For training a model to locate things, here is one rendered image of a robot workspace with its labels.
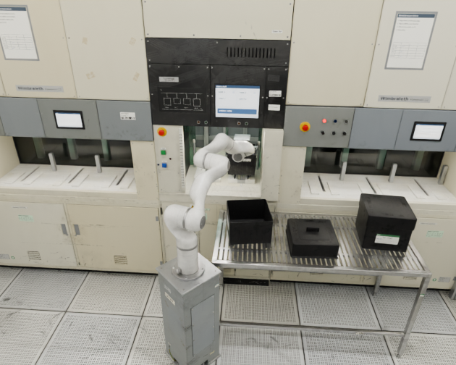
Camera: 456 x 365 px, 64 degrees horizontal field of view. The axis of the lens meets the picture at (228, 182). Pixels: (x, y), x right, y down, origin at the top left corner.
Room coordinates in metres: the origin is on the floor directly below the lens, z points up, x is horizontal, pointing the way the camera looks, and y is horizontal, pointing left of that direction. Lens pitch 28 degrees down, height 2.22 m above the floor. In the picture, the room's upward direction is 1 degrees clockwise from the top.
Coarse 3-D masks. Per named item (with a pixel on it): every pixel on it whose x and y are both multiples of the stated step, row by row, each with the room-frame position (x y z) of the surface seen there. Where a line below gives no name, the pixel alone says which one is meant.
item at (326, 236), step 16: (288, 224) 1.98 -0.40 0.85; (304, 224) 1.97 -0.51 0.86; (320, 224) 1.97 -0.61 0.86; (288, 240) 1.91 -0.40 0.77; (304, 240) 1.79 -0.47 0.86; (320, 240) 1.79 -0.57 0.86; (336, 240) 1.80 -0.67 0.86; (304, 256) 1.75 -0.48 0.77; (320, 256) 1.75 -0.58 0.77; (336, 256) 1.75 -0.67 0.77
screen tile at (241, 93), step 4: (240, 92) 2.31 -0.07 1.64; (244, 92) 2.30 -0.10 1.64; (248, 92) 2.30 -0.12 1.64; (252, 92) 2.30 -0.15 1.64; (256, 92) 2.30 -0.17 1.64; (240, 96) 2.31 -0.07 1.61; (244, 96) 2.30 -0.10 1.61; (248, 96) 2.30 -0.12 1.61; (252, 96) 2.30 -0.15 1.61; (256, 96) 2.30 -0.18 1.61; (252, 100) 2.30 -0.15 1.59; (256, 100) 2.30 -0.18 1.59; (240, 104) 2.31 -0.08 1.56; (244, 104) 2.30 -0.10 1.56; (248, 104) 2.30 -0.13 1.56; (252, 104) 2.30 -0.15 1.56; (256, 104) 2.30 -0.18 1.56
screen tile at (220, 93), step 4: (220, 92) 2.31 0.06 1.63; (224, 92) 2.31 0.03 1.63; (228, 92) 2.31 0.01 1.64; (236, 92) 2.31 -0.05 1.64; (224, 96) 2.31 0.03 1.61; (228, 96) 2.31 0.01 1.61; (232, 96) 2.31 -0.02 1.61; (236, 96) 2.31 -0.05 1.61; (220, 100) 2.31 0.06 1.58; (224, 100) 2.31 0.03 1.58; (228, 100) 2.31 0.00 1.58; (232, 100) 2.31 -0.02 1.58; (236, 100) 2.31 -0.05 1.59; (220, 104) 2.31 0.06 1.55; (224, 104) 2.31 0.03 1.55; (228, 104) 2.31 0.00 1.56; (232, 104) 2.31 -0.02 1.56
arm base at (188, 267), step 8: (184, 256) 1.57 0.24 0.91; (192, 256) 1.58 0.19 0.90; (176, 264) 1.66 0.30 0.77; (184, 264) 1.57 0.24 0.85; (192, 264) 1.58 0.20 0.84; (200, 264) 1.66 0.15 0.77; (176, 272) 1.59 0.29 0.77; (184, 272) 1.57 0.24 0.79; (192, 272) 1.58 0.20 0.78; (200, 272) 1.60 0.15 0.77; (184, 280) 1.54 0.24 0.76
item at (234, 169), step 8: (240, 136) 2.60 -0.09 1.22; (248, 136) 2.60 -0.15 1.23; (256, 144) 2.67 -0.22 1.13; (256, 152) 2.53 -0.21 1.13; (232, 160) 2.51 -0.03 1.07; (248, 160) 2.49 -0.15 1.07; (256, 160) 2.65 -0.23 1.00; (232, 168) 2.51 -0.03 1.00; (240, 168) 2.51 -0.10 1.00; (248, 168) 2.50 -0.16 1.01; (248, 176) 2.53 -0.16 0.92
